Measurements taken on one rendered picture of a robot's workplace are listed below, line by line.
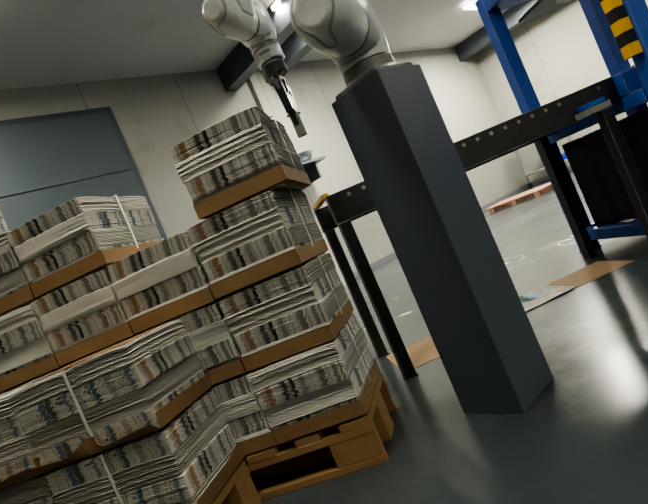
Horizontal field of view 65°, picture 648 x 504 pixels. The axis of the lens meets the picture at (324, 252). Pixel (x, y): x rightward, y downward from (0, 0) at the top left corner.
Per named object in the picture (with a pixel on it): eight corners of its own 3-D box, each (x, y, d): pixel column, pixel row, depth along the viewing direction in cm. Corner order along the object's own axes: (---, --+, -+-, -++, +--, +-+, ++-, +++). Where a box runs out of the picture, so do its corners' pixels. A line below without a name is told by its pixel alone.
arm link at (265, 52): (247, 50, 153) (254, 68, 153) (273, 35, 151) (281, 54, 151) (257, 58, 162) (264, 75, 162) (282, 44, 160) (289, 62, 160)
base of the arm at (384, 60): (423, 64, 150) (416, 47, 150) (376, 70, 136) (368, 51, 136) (381, 94, 164) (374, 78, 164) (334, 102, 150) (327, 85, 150)
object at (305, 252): (368, 414, 142) (295, 247, 141) (46, 524, 168) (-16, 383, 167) (381, 369, 179) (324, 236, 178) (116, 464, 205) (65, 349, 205)
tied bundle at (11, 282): (34, 299, 160) (5, 232, 160) (-36, 332, 166) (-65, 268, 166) (107, 281, 198) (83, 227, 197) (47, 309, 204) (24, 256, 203)
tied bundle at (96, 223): (107, 265, 153) (76, 194, 153) (33, 300, 160) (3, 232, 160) (171, 251, 190) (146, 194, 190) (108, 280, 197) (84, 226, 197)
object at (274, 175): (287, 178, 141) (281, 163, 141) (198, 219, 146) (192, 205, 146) (298, 181, 156) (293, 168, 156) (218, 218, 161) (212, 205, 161)
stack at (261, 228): (389, 462, 141) (270, 187, 140) (63, 564, 168) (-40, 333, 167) (398, 406, 179) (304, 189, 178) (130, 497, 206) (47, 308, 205)
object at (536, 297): (505, 322, 223) (504, 320, 223) (478, 316, 251) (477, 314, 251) (576, 288, 227) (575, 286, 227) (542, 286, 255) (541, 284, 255)
